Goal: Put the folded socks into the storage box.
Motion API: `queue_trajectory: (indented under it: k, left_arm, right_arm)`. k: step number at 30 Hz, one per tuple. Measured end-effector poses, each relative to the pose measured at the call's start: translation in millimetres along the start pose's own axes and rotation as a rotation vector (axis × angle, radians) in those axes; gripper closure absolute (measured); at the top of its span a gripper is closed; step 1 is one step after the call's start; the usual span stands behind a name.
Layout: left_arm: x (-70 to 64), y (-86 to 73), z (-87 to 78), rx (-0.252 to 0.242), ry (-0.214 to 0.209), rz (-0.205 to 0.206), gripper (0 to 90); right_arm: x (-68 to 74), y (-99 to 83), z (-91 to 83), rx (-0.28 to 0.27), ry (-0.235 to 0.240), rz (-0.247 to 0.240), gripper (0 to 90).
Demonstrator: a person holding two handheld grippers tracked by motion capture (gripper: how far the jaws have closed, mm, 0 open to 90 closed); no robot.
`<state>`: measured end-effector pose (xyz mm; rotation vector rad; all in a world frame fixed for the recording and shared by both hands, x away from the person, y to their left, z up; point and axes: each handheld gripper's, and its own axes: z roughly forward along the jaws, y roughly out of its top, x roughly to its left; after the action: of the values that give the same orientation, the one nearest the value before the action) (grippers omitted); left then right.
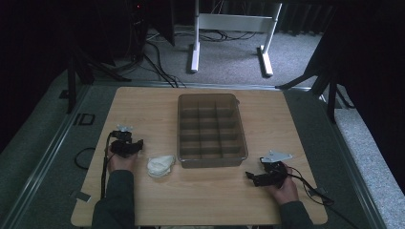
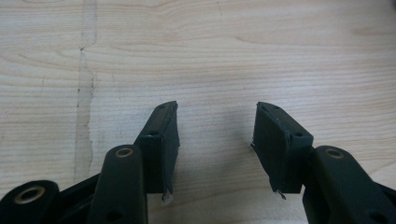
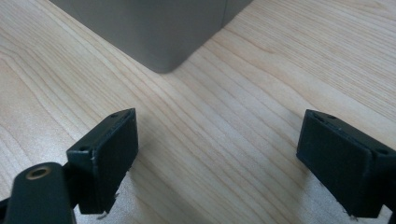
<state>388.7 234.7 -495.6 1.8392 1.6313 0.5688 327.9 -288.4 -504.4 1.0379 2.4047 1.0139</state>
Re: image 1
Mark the black tripod stand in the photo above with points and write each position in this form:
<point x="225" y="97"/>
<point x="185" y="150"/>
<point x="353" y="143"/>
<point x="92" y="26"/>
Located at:
<point x="331" y="101"/>
<point x="71" y="86"/>

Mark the metal floor rail frame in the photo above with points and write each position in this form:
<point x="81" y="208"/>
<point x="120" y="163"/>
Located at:
<point x="203" y="85"/>

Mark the person's left hand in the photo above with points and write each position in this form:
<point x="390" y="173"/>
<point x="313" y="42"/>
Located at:
<point x="121" y="163"/>

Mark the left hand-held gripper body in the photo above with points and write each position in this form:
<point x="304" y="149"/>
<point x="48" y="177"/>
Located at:
<point x="122" y="148"/>

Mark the dark computer tower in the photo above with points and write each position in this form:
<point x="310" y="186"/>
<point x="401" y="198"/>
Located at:
<point x="137" y="28"/>

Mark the brown translucent divided storage box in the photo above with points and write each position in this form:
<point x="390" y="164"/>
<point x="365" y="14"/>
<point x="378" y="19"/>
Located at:
<point x="211" y="162"/>

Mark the small grey tape piece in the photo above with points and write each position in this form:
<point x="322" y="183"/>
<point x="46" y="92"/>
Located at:
<point x="320" y="191"/>

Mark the person's right hand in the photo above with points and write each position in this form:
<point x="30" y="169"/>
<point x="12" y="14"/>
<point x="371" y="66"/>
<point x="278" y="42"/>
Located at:
<point x="288" y="192"/>

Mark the white metal desk frame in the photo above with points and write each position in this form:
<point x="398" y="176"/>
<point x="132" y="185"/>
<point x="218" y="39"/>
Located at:
<point x="234" y="22"/>

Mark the white cloth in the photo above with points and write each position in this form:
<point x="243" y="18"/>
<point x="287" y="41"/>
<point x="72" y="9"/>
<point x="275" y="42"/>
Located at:
<point x="160" y="166"/>

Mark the grey tape strip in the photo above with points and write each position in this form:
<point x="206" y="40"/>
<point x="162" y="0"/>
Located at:
<point x="83" y="196"/>

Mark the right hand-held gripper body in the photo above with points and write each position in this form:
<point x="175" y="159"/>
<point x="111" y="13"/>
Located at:
<point x="275" y="173"/>

